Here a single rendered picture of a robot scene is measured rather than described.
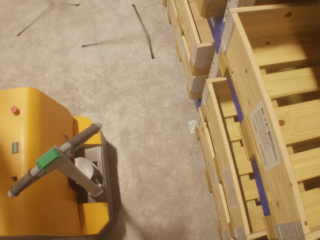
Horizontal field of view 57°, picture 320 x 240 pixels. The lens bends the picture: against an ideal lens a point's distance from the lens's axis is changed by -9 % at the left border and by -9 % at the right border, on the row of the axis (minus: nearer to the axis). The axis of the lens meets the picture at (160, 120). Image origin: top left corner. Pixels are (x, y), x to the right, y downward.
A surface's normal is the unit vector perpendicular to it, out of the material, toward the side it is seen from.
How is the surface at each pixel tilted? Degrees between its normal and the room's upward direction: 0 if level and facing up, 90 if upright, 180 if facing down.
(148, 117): 0
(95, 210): 22
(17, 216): 0
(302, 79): 0
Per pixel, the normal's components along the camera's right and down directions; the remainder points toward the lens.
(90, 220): 0.36, -0.39
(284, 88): 0.00, -0.37
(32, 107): 0.70, -0.35
